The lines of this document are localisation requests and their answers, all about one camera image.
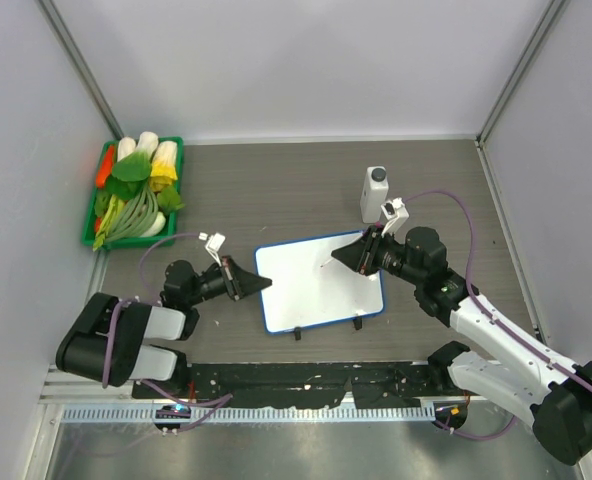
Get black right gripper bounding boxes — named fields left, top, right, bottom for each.
left=332, top=225, right=425, bottom=287

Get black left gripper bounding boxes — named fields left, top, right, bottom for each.
left=187, top=255, right=271, bottom=307

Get blue-framed whiteboard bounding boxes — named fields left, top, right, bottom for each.
left=254, top=230, right=385, bottom=334

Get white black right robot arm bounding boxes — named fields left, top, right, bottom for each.
left=331, top=226, right=592, bottom=465

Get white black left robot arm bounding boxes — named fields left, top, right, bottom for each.
left=55, top=256, right=272, bottom=399

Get white bottle black cap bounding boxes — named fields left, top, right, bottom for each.
left=360, top=166, right=389, bottom=224

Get green toy bean bundle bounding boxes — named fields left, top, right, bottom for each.
left=105, top=185, right=167, bottom=243

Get yellow white toy napa cabbage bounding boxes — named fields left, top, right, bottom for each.
left=149, top=141, right=178, bottom=193

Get yellow green toy stalks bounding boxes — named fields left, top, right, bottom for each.
left=92, top=195, right=125, bottom=251

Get green plastic vegetable tray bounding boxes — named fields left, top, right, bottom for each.
left=81, top=136, right=184, bottom=250

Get white green toy cabbage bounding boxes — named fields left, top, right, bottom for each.
left=135, top=131, right=159, bottom=158

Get white toy bok choy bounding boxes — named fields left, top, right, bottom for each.
left=116, top=137, right=137, bottom=162

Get orange toy carrot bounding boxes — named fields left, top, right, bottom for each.
left=95, top=144, right=116, bottom=189

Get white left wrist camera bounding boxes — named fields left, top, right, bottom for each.
left=198, top=232, right=226, bottom=267

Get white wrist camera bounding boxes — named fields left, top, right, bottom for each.
left=381, top=197, right=409, bottom=235
left=198, top=232, right=226, bottom=267

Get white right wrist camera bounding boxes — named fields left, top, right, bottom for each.
left=381, top=197, right=409, bottom=235

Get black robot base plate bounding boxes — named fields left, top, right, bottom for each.
left=131, top=360, right=490, bottom=409

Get white slotted cable duct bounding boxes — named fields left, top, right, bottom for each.
left=63, top=403, right=436, bottom=424

